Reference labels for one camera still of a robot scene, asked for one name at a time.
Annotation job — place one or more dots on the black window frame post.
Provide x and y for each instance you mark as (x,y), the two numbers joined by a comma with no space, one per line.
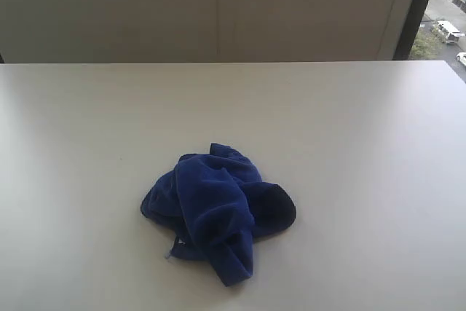
(410,29)

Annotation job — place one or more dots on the white car outside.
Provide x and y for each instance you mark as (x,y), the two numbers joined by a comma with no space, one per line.
(461,58)

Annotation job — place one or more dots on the blue microfiber towel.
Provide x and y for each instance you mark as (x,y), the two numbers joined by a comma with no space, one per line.
(217,204)

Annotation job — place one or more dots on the white van outside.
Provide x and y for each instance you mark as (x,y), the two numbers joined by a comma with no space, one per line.
(448,33)

